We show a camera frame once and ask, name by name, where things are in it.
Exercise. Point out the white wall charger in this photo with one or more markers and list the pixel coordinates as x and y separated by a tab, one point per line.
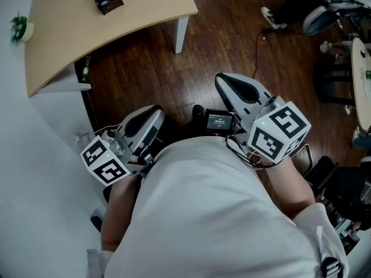
78	138

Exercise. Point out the person's white shirt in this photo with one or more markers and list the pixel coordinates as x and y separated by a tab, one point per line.
203	213

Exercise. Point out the small black screen device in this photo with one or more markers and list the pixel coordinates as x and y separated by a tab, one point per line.
219	122

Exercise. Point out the small plant in white pot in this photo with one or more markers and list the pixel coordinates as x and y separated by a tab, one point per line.
27	30

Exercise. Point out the black mesh chair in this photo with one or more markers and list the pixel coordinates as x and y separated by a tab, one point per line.
97	221

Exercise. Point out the round white table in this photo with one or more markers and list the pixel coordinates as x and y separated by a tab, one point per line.
360	97

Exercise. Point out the person's black shoe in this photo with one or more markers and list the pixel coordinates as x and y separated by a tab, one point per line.
198	113

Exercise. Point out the small blue object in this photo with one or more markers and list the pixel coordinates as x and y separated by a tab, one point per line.
105	2

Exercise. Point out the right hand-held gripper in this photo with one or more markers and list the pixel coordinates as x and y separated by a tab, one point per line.
275	132

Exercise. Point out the person's left forearm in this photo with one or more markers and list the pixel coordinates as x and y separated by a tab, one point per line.
119	213

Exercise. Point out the person's right forearm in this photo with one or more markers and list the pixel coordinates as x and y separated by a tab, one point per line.
290	190

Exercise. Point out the green glass bottle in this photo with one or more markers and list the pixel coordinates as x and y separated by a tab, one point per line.
86	69

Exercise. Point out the black metal frame chair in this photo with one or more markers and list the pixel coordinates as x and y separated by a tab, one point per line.
342	178

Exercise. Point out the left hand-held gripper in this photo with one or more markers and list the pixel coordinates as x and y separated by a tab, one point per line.
107	171

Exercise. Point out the light wooden table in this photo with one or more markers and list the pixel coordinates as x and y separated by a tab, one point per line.
72	25

